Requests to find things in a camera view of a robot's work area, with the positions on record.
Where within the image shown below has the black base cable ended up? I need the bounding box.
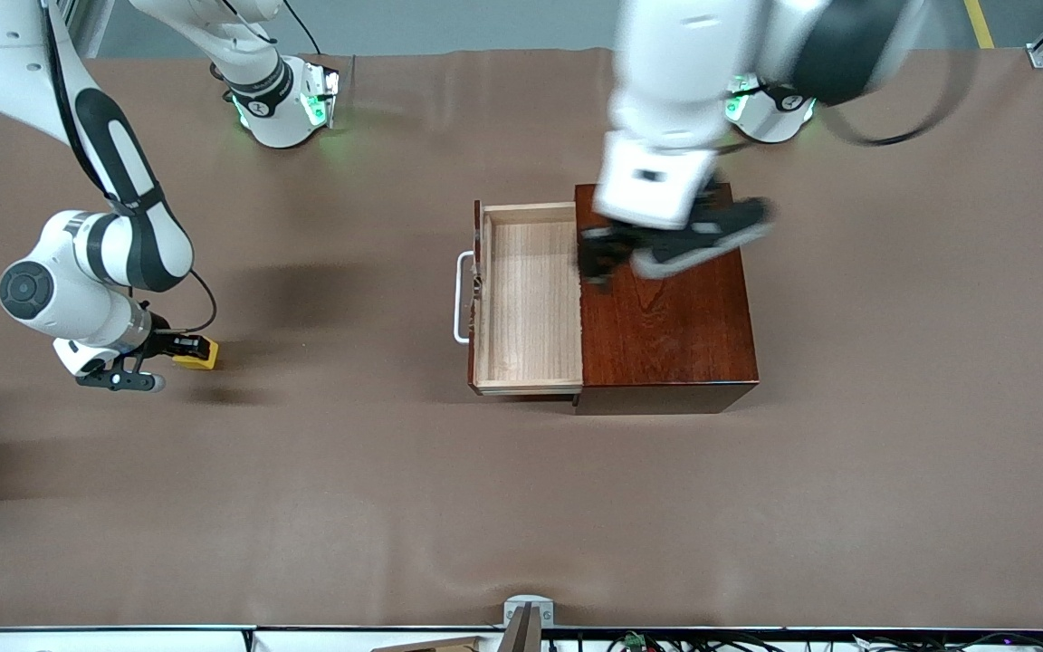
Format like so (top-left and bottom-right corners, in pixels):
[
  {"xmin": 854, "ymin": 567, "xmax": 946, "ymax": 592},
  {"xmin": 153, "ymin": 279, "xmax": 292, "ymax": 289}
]
[{"xmin": 282, "ymin": 0, "xmax": 323, "ymax": 57}]

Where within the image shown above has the white table edge profile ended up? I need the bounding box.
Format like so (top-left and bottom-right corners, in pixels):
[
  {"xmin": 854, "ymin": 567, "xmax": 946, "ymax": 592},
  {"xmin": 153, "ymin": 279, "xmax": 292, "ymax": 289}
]
[{"xmin": 0, "ymin": 625, "xmax": 504, "ymax": 652}]

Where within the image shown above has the grey metal bracket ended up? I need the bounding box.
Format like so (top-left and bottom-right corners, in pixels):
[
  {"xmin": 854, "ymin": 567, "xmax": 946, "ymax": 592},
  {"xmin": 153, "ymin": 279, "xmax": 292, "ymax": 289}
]
[{"xmin": 503, "ymin": 595, "xmax": 554, "ymax": 628}]

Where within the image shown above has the light wooden drawer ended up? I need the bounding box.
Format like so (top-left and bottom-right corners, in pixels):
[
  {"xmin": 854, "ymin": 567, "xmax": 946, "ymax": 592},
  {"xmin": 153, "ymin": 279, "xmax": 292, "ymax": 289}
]
[{"xmin": 454, "ymin": 201, "xmax": 586, "ymax": 398}]

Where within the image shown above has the brown table cover sheet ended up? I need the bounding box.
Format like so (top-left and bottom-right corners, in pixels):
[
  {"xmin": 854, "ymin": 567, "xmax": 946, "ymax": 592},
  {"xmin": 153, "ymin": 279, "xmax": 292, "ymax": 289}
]
[{"xmin": 0, "ymin": 47, "xmax": 1043, "ymax": 630}]

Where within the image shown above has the yellow floor tape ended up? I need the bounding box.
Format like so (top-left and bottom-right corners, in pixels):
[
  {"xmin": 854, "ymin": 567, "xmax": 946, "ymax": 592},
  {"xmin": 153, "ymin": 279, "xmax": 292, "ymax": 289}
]
[{"xmin": 963, "ymin": 0, "xmax": 998, "ymax": 49}]

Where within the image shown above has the camera stand post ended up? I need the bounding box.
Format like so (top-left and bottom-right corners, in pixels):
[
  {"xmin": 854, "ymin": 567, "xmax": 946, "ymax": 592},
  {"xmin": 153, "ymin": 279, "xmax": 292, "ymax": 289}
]
[{"xmin": 496, "ymin": 605, "xmax": 542, "ymax": 652}]

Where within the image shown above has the dark red wooden cabinet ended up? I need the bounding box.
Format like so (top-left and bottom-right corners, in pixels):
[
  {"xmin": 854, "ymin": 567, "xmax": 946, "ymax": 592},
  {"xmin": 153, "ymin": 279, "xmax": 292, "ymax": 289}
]
[{"xmin": 573, "ymin": 181, "xmax": 760, "ymax": 416}]

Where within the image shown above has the yellow cube block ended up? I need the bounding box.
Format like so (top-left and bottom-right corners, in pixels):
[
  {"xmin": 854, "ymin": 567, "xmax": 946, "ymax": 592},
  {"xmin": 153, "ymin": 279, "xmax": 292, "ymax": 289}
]
[{"xmin": 171, "ymin": 337, "xmax": 220, "ymax": 371}]

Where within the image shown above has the wooden board piece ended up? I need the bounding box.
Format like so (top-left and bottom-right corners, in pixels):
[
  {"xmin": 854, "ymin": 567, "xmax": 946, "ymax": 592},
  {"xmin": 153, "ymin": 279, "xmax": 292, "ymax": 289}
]
[{"xmin": 370, "ymin": 636, "xmax": 486, "ymax": 652}]

